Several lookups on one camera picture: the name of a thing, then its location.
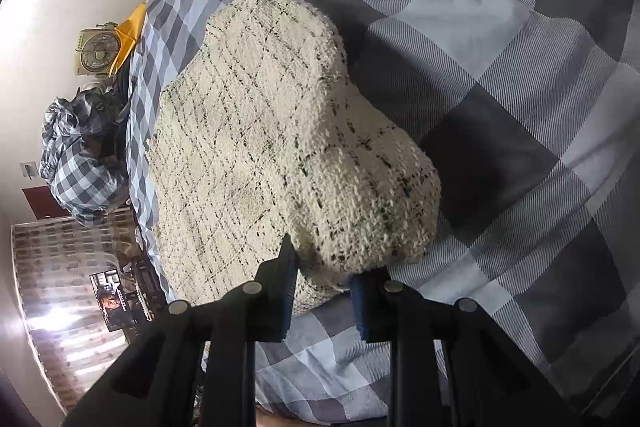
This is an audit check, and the wall socket plate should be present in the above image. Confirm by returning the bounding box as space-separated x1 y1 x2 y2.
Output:
20 161 39 180

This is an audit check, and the patterned window curtain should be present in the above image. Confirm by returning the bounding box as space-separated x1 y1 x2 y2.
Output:
12 209 140 412

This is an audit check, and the beige box fan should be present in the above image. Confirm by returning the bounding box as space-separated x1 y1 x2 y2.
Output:
74 23 122 77

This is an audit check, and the yellow cloth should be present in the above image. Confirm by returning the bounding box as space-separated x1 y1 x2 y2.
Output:
108 2 146 76

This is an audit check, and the computer monitor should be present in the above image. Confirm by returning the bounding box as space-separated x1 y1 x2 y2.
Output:
89 269 136 332

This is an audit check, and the cream plaid knit shirt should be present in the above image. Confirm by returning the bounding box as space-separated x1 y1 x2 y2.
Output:
145 0 440 314

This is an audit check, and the crumpled checkered blanket pile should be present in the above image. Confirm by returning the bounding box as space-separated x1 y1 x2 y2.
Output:
39 88 128 227

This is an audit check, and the blue checkered bed sheet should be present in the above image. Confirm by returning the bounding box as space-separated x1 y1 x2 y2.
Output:
127 0 639 417

